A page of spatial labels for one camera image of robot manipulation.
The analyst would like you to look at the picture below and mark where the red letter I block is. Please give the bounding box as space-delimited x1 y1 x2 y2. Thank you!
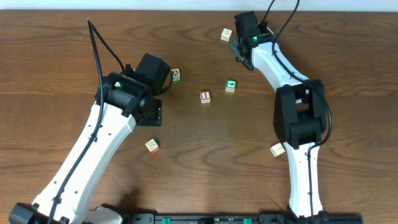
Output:
200 91 211 104

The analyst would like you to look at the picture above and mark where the plain wooden block right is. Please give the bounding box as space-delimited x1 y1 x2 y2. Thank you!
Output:
270 142 285 157

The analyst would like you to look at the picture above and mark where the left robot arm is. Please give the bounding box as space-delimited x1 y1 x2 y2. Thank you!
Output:
9 54 172 224

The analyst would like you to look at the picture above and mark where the plain wooden block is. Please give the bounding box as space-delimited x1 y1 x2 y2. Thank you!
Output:
270 142 285 157
220 28 233 42

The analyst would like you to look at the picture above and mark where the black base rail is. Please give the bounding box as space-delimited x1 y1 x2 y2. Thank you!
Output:
123 212 363 224

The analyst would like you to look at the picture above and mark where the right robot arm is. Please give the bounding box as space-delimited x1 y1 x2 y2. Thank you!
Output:
229 11 331 223

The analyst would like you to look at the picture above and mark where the plain wooden block top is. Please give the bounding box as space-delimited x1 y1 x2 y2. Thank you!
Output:
220 28 233 42

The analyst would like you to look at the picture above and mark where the red edged picture block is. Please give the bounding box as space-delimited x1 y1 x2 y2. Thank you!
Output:
145 138 160 153

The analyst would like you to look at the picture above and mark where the green number 4 block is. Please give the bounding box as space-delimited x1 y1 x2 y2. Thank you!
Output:
225 80 237 93

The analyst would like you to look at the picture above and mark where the green picture block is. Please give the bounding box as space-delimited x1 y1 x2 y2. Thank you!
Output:
171 68 181 82

